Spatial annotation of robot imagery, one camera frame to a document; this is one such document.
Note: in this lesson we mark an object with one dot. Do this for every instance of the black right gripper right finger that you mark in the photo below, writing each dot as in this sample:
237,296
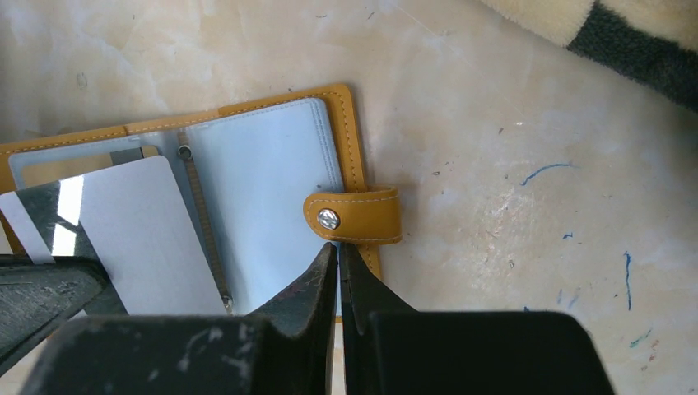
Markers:
392,348

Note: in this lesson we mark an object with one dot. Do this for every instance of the black floral blanket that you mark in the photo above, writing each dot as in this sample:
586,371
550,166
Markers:
653,43

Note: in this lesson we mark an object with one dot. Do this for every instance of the blue credit card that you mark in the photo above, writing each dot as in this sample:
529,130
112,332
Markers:
133,220

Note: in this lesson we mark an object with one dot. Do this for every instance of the gold credit card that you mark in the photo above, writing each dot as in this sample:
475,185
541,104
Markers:
46,171

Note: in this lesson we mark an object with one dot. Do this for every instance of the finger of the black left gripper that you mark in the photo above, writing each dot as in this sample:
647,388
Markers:
37,298

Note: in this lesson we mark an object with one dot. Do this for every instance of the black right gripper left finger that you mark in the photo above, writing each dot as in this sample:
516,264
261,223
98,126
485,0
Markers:
283,347

